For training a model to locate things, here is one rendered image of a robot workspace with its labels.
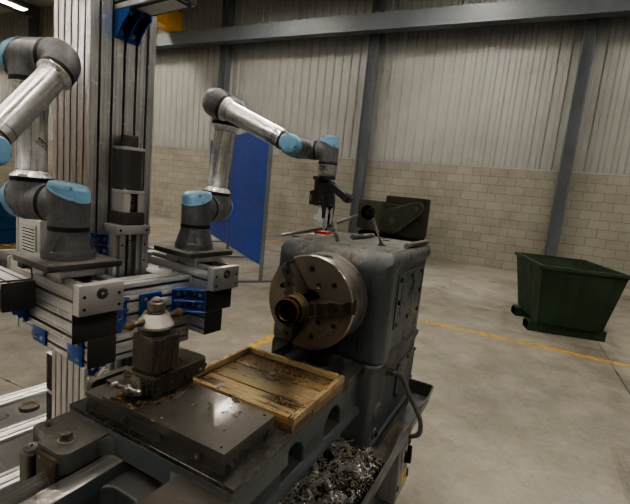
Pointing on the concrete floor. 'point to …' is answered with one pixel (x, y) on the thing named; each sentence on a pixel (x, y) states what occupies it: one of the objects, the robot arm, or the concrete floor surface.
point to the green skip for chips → (566, 295)
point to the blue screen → (247, 200)
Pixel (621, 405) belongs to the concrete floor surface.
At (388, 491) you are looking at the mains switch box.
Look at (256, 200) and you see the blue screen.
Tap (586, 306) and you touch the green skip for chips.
